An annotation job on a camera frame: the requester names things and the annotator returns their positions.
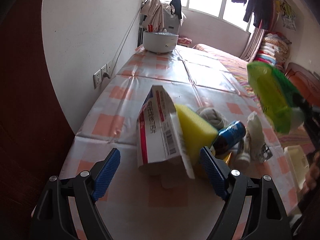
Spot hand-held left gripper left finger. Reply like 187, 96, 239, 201
30, 148, 121, 240

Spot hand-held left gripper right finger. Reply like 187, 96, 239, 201
199, 146, 293, 240

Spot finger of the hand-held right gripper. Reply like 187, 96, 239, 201
292, 94, 320, 152

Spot cream plastic trash bin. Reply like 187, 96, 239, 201
284, 145, 310, 188

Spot yellow sponge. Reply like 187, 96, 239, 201
174, 104, 218, 178

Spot blue can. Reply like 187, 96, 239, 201
212, 120, 246, 159

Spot green plastic bag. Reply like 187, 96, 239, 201
247, 61, 305, 134

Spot grey sock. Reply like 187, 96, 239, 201
195, 107, 226, 130

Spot white paper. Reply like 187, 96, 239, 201
244, 112, 266, 161

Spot white medicine box red stripe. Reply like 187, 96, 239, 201
136, 85, 195, 179

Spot small white bottle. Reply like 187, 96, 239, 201
234, 152, 251, 168

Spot wooden headboard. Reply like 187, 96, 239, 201
285, 62, 320, 107

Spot pink checked plastic tablecloth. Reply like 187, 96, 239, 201
59, 44, 300, 240

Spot silver foil wrapper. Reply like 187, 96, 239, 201
257, 144, 273, 162

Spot stack of folded quilts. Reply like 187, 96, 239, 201
254, 32, 292, 68

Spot dark wooden cabinet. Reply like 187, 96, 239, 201
0, 0, 77, 240

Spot striped straight curtain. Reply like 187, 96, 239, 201
240, 27, 266, 62

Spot patterned hanging garments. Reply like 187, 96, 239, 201
275, 0, 298, 32

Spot row of hanging clothes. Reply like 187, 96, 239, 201
205, 0, 275, 30

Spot white round utensil holder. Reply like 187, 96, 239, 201
142, 30, 179, 55

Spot white washing machine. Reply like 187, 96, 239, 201
162, 4, 185, 40

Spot window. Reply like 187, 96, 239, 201
160, 0, 255, 33

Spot tied striped curtain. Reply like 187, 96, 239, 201
141, 0, 166, 31

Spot black hanging garment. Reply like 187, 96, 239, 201
170, 0, 183, 20

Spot wall socket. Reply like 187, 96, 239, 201
93, 64, 108, 89

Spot grey wall cable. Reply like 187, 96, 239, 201
104, 1, 144, 78

